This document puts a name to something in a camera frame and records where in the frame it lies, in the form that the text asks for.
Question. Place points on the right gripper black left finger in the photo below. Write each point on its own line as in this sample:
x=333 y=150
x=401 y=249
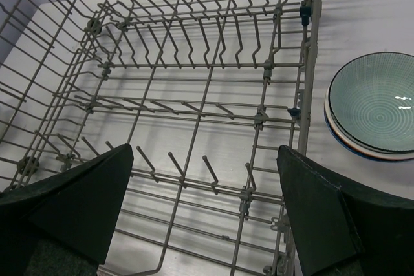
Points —
x=64 y=224

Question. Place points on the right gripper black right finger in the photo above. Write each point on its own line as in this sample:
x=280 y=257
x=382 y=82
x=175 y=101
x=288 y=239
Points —
x=342 y=227

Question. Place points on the teal patterned bowl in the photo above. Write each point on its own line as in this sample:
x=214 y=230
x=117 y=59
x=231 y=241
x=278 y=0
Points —
x=371 y=99

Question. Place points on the grey wire dish rack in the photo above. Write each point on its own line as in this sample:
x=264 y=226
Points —
x=204 y=92

